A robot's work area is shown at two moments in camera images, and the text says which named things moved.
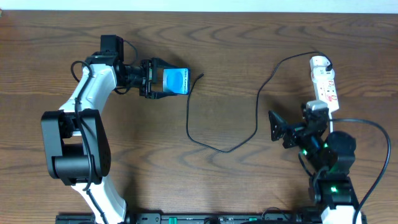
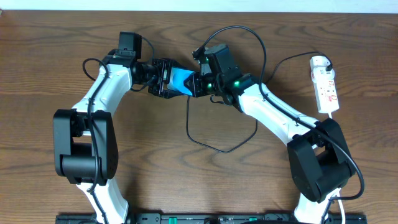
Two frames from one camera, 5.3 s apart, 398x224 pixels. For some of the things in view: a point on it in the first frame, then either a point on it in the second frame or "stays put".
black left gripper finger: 157,62 -> 175,63
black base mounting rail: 199,218 stays put
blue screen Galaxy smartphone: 176,79 stays put
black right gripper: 290,133 -> 198,84
